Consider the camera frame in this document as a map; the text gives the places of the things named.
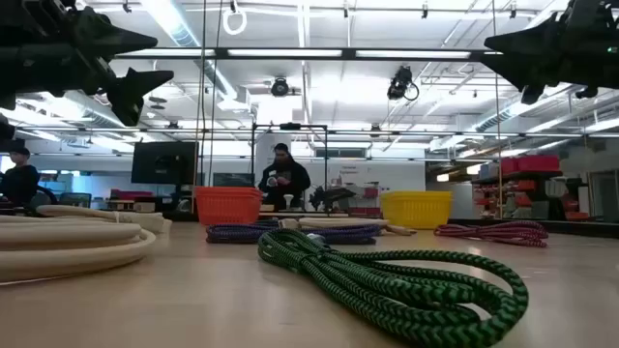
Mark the black monitor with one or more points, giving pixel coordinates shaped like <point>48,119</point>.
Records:
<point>164,162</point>

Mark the orange plastic basket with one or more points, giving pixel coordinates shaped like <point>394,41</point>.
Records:
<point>227,205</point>

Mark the black round ceiling camera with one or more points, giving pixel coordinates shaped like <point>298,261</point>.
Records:
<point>279,87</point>

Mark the yellow plastic basket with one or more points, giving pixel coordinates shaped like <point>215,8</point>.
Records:
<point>416,210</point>

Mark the black overhead beam with lights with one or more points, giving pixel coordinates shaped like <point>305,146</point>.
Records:
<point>220,53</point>

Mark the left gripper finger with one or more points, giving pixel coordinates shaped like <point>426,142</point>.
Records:
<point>133,92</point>
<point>111,36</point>

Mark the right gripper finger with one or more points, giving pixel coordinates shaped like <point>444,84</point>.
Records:
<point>537,36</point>
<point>537,70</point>

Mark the red flat box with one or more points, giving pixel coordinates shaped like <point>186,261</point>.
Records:
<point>130,194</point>

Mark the small red storage bin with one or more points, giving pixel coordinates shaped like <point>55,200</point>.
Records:
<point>509,165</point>

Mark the black background robot arm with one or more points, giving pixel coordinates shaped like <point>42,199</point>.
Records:
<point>331,195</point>

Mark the dark shelf unit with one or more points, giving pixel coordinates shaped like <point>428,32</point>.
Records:
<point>532,175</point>

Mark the large red storage bin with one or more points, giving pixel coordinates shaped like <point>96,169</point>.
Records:
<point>539,163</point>

